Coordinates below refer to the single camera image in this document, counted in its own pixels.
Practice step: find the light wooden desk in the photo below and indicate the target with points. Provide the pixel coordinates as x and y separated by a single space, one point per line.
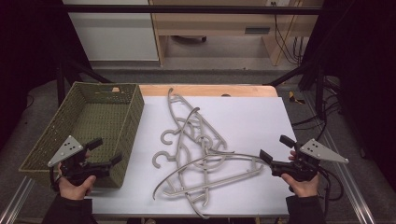
218 21

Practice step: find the person's right hand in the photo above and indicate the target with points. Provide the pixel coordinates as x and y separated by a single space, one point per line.
303 188

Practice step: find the aluminium rail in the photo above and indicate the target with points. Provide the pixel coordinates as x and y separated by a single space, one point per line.
351 180
15 202

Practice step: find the white cabinet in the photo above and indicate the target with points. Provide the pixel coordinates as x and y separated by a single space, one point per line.
118 37

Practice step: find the black curtain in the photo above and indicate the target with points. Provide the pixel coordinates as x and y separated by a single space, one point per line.
28 46
367 77

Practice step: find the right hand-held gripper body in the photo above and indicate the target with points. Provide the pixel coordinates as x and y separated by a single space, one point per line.
314 151

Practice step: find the person's left hand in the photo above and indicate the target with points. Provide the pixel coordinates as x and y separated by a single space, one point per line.
74 189

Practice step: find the olive green woven basket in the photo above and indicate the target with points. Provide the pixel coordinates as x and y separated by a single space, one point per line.
102 115

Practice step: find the yellow and black tool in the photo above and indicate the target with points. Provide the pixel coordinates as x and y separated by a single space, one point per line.
292 98

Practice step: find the black horizontal frame bar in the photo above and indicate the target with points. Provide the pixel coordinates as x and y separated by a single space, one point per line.
186 9

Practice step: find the wooden table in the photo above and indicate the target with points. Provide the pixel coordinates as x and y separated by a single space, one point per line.
202 90

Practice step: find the black metal stand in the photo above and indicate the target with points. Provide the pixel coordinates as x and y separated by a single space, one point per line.
319 93
60 81

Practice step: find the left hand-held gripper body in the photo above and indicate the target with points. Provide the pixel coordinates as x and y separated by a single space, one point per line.
67 151

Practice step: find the white table sheet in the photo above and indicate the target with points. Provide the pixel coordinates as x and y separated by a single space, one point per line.
249 124

